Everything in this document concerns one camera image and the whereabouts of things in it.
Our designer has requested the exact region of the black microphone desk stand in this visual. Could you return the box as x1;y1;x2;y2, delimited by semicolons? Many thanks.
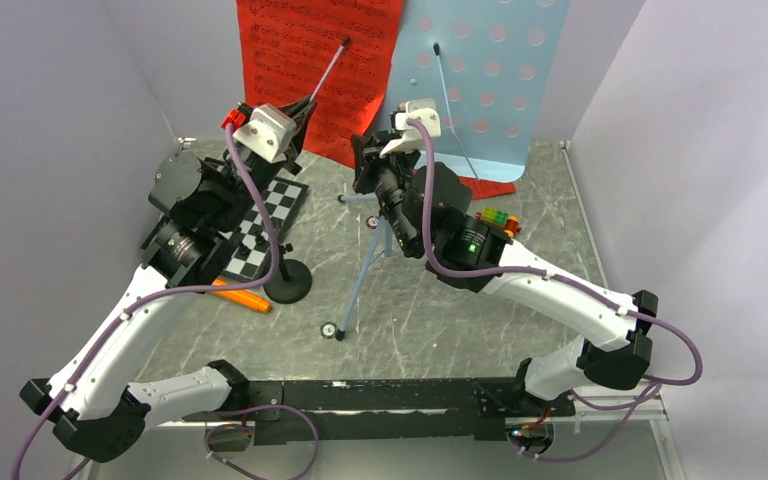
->
264;243;313;305

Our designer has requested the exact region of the electronics board right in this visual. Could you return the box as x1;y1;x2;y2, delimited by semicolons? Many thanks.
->
506;420;555;456

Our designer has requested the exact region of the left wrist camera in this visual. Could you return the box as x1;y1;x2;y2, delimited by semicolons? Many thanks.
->
221;104;296;163

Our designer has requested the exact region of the red sheet music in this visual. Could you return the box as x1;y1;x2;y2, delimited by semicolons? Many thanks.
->
459;176;516;200
236;0;404;167

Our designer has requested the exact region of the colourful toy block car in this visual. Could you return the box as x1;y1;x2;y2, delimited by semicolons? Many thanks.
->
475;207;521;238

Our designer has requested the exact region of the black white chessboard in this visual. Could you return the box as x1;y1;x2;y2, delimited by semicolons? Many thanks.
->
218;173;310;283

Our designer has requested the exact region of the black poker chip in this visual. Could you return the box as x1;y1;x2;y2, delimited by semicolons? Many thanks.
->
320;322;338;339

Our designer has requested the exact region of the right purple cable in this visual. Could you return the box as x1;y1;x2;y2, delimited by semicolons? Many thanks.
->
407;117;705;387

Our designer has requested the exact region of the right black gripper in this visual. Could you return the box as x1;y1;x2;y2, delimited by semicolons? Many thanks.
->
351;130;423;253

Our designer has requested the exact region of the small electronics box left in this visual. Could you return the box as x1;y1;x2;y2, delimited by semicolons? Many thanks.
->
205;426;253;453

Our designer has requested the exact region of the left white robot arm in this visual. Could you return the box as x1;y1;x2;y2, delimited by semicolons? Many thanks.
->
20;96;316;463

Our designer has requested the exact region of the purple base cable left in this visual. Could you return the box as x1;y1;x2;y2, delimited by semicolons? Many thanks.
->
203;405;320;480

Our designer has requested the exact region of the light blue music stand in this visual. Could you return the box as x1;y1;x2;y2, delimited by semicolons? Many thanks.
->
309;0;572;342

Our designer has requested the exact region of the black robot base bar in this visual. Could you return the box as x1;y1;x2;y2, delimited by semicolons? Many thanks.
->
181;377;558;446

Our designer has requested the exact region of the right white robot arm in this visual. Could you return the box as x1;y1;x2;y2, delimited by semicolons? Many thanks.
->
351;132;653;416

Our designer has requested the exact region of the orange toy microphone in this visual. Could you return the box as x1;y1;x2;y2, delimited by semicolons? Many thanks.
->
212;290;272;314

